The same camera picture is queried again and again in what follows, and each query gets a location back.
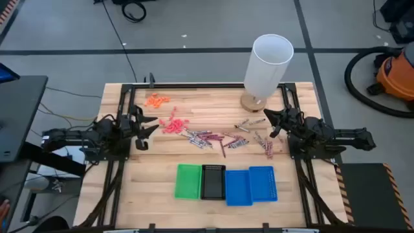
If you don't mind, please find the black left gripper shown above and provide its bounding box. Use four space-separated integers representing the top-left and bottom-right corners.
119 105 160 151

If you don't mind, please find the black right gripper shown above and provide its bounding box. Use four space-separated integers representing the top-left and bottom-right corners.
263 105 305 139

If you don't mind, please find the blue plastic basket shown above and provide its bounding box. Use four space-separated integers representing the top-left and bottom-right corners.
248 166 279 203
224 170 254 207

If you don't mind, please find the green plastic basket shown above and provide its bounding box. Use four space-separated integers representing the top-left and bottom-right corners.
174 163 203 201

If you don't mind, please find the black plastic basket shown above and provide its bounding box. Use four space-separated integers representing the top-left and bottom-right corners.
200 164 226 201

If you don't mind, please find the orange crayon pieces heap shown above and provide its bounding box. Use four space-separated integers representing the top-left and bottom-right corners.
143 93 171 109

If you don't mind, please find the pink crayon pieces heap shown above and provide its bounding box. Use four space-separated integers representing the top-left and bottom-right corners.
158 118 191 135

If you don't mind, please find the white shade wooden base lamp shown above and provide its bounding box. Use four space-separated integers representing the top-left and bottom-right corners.
239 33 295 113

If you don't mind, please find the orange shop vacuum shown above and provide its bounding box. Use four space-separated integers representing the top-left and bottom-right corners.
366 41 414 113
343 46 414 119

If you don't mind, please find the black desk crossbar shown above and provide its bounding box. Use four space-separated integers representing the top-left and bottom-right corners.
19 141 87 178

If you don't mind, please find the white paper sheet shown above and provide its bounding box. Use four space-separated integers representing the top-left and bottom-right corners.
37 146 88 179

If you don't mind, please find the bunch of keys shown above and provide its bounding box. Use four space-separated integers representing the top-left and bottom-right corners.
50 179 65 194

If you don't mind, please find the black mat with hazard stripes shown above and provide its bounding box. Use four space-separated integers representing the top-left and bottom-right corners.
334 162 414 231

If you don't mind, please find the black desk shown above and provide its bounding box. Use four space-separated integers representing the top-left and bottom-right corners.
0 75 49 164

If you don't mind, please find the monitor with blue screen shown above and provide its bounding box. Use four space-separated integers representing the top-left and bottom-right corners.
0 63 21 83

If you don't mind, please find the black equipment case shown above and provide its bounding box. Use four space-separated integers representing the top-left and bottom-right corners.
380 0 414 45

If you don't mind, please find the person's hand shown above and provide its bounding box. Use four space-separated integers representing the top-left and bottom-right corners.
0 199 11 224

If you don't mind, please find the black aluminium table frame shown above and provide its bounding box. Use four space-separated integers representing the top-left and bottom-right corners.
77 82 349 230

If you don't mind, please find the black cable bundle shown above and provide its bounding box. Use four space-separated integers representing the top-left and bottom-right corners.
296 160 343 226
79 160 125 227

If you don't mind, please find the long black floor cable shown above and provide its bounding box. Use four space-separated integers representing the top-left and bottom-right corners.
102 0 139 83

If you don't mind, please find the coiled black cable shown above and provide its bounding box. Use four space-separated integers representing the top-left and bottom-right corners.
121 1 147 23

